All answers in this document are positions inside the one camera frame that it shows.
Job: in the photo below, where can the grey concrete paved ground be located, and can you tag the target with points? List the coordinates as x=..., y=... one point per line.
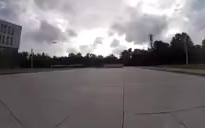
x=90, y=96

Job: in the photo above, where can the tall thin tower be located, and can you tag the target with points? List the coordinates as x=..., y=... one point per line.
x=151, y=40

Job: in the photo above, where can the row of dark trees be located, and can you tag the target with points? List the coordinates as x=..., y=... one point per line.
x=163, y=53

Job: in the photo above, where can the pole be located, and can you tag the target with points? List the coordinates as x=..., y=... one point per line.
x=31, y=58

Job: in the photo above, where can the grass strip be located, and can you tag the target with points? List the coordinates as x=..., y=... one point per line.
x=193, y=69

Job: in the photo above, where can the pale multi-storey building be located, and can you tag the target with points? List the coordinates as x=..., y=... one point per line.
x=3, y=36

